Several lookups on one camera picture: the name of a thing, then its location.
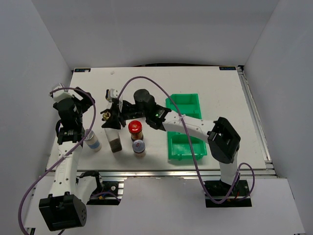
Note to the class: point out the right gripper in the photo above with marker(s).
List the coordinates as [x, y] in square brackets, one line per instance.
[114, 121]

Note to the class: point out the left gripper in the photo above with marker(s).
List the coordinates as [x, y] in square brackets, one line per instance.
[84, 103]

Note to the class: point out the dark sauce glass bottle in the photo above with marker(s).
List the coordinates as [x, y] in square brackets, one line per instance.
[113, 139]

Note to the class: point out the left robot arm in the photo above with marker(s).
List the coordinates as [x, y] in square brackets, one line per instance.
[65, 205]

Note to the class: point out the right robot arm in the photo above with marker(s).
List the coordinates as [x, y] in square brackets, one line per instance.
[222, 138]

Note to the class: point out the left table logo sticker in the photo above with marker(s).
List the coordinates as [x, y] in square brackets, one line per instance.
[82, 70]

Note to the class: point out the table logo sticker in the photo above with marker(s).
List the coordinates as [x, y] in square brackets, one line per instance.
[82, 70]
[228, 68]

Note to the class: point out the red lid sauce jar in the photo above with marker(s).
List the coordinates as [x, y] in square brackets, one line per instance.
[135, 130]

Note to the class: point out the blue label white jar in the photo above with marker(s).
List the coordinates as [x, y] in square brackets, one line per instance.
[92, 141]

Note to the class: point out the small silver lid jar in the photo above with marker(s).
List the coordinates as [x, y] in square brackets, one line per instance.
[139, 148]

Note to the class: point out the green divided bin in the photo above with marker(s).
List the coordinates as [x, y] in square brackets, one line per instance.
[178, 144]

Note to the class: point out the right table logo sticker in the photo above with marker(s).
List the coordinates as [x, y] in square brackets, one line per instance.
[228, 68]

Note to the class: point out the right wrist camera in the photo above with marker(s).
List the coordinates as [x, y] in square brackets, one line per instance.
[113, 97]

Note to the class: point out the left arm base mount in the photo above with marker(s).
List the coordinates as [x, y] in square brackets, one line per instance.
[111, 194]

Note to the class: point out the right aluminium rail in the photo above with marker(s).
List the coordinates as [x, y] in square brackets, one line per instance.
[270, 170]

